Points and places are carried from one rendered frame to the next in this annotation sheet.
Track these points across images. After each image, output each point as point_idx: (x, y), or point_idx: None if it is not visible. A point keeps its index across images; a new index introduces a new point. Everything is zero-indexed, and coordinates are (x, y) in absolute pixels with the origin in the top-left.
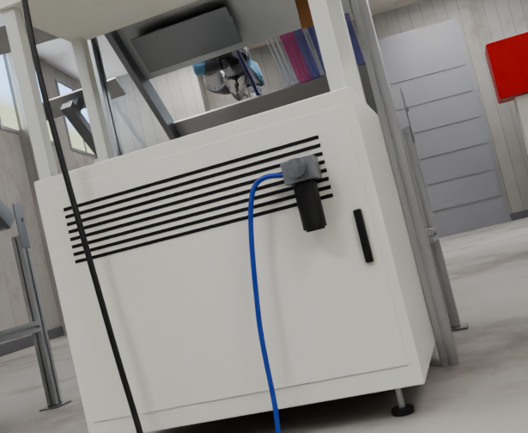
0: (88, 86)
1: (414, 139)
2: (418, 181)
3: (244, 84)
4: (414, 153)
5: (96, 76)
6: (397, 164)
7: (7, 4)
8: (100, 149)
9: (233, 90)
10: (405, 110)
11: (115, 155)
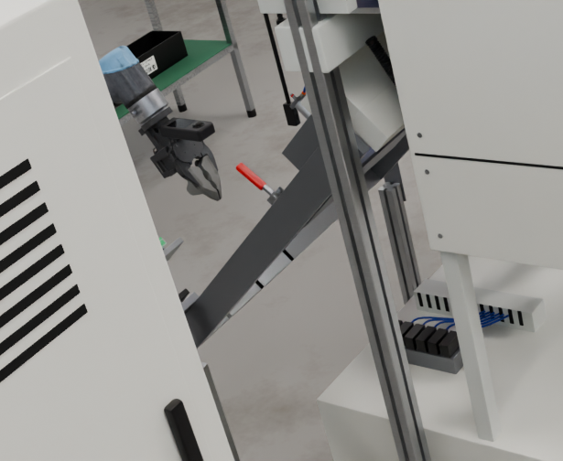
0: (475, 312)
1: (406, 198)
2: (410, 247)
3: (217, 172)
4: (405, 215)
5: (385, 280)
6: None
7: None
8: (489, 396)
9: (209, 186)
10: (397, 165)
11: (413, 389)
